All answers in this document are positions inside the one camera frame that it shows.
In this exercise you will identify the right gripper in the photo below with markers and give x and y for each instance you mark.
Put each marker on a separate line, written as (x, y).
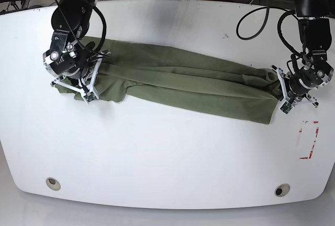
(78, 76)

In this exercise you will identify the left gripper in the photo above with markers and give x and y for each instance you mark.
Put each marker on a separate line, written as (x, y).
(315, 76)

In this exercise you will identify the green T-shirt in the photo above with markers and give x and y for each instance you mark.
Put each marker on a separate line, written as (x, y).
(187, 80)

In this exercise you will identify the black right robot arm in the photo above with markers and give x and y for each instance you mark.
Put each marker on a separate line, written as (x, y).
(67, 56)

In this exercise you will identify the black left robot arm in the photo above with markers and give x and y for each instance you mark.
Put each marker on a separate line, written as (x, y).
(315, 36)

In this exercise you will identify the red tape rectangle marking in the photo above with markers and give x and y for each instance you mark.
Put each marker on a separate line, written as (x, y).
(306, 139)

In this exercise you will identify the right grey table grommet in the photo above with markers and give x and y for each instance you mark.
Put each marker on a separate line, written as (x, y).
(282, 190)

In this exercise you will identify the grey table grommet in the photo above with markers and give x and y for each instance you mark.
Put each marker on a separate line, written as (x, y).
(53, 184)
(282, 190)

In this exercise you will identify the left grey table grommet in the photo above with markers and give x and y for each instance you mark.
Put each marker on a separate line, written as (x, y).
(53, 184)

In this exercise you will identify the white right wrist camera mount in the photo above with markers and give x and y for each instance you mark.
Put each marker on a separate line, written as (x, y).
(87, 92)

